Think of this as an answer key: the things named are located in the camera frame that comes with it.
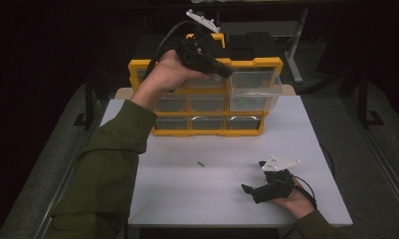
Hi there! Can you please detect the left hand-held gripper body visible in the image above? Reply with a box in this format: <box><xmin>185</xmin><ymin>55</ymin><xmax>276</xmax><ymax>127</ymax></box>
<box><xmin>175</xmin><ymin>9</ymin><xmax>222</xmax><ymax>74</ymax></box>

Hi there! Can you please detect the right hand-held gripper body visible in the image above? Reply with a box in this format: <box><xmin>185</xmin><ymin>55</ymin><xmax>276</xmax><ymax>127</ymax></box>
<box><xmin>252</xmin><ymin>154</ymin><xmax>301</xmax><ymax>204</ymax></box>

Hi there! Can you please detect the yellow black organizer cabinet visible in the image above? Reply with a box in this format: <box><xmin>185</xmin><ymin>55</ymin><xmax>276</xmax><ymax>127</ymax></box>
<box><xmin>127</xmin><ymin>32</ymin><xmax>284</xmax><ymax>137</ymax></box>

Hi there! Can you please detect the pulled-out clear plastic drawer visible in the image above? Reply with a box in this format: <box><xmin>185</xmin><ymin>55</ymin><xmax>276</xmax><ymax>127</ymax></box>
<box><xmin>228</xmin><ymin>69</ymin><xmax>284</xmax><ymax>113</ymax></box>

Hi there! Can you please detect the person's left hand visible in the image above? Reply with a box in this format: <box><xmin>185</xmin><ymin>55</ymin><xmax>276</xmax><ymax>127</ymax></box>
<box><xmin>130</xmin><ymin>49</ymin><xmax>211</xmax><ymax>113</ymax></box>

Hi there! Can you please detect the person's right hand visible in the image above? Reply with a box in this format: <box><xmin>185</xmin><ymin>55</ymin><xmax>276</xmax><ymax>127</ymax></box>
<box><xmin>270</xmin><ymin>177</ymin><xmax>316</xmax><ymax>221</ymax></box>

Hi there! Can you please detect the set of closed clear drawers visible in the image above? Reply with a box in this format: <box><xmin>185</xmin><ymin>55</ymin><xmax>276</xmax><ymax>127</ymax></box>
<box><xmin>135</xmin><ymin>69</ymin><xmax>263</xmax><ymax>131</ymax></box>

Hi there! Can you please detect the black metal stand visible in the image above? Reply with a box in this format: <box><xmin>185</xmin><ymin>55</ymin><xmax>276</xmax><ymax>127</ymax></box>
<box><xmin>356</xmin><ymin>69</ymin><xmax>386</xmax><ymax>129</ymax></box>
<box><xmin>73</xmin><ymin>71</ymin><xmax>100</xmax><ymax>129</ymax></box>

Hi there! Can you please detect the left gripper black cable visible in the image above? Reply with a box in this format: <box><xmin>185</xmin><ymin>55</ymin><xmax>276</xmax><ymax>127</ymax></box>
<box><xmin>143</xmin><ymin>20</ymin><xmax>199</xmax><ymax>80</ymax></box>

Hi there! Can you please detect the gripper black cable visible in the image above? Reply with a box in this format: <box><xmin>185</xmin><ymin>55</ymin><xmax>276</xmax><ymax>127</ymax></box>
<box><xmin>143</xmin><ymin>20</ymin><xmax>199</xmax><ymax>80</ymax></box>
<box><xmin>293</xmin><ymin>174</ymin><xmax>318</xmax><ymax>210</ymax></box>

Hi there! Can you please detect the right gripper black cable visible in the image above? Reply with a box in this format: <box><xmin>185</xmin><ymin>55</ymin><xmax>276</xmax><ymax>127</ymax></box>
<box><xmin>293</xmin><ymin>174</ymin><xmax>318</xmax><ymax>210</ymax></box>

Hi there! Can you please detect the white metal desk frame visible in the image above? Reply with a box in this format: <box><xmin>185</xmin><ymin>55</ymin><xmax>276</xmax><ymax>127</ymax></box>
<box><xmin>216</xmin><ymin>8</ymin><xmax>310</xmax><ymax>85</ymax></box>

